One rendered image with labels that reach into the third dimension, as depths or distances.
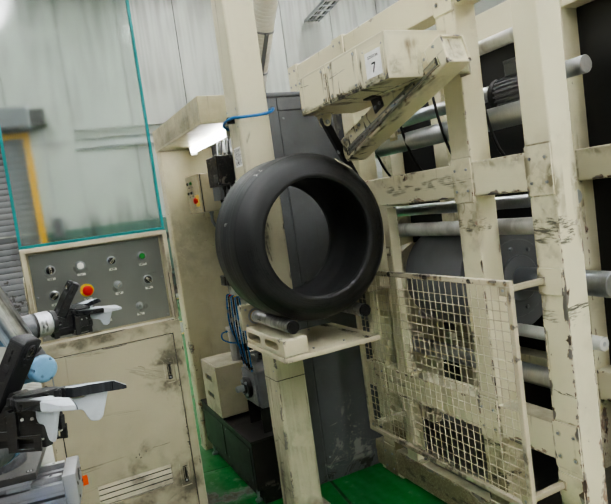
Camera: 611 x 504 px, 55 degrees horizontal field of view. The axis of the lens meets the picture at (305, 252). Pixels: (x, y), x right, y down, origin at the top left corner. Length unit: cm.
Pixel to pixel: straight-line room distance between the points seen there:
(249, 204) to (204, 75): 957
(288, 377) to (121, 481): 79
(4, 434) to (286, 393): 153
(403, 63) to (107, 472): 188
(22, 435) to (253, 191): 116
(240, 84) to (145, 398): 130
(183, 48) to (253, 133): 922
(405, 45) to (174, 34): 975
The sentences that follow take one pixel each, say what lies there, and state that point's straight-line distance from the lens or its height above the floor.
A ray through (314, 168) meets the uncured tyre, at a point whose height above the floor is 141.
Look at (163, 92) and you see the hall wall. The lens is 1125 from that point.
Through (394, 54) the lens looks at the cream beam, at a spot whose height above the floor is 171.
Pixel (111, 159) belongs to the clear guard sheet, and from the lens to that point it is 250.
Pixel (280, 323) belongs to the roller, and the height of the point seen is 91.
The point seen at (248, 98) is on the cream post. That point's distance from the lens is 233.
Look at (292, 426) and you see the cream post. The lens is 245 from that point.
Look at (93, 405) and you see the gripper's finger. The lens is 102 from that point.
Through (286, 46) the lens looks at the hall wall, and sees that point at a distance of 1190.
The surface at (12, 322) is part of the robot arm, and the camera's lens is 177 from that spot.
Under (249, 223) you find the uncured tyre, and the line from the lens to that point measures 188.
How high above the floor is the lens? 130
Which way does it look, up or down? 5 degrees down
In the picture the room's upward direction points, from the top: 8 degrees counter-clockwise
